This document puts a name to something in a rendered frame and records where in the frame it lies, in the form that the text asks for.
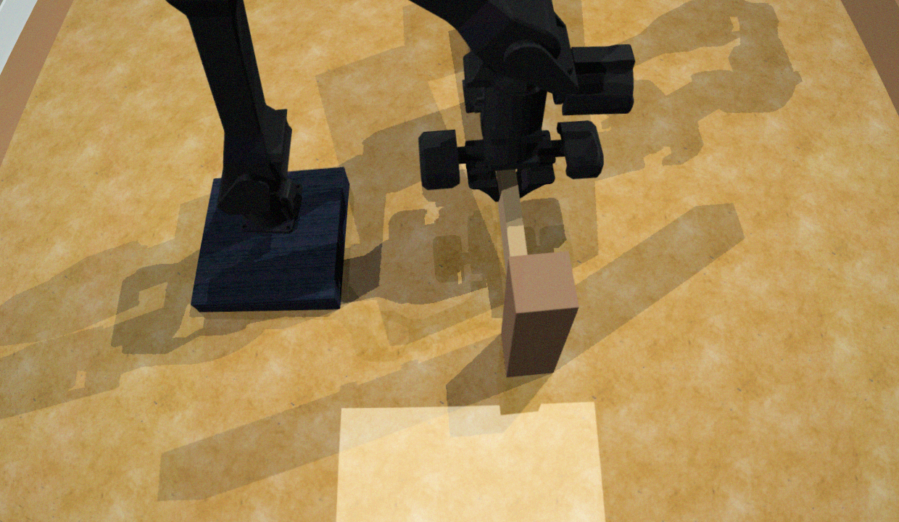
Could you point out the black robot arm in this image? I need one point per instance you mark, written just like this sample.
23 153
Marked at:
520 51

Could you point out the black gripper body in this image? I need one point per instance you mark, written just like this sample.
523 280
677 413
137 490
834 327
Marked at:
506 149

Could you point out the brown wooden block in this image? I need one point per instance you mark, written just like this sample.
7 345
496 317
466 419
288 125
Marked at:
539 309

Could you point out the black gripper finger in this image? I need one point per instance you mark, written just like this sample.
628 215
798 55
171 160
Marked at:
490 187
529 181

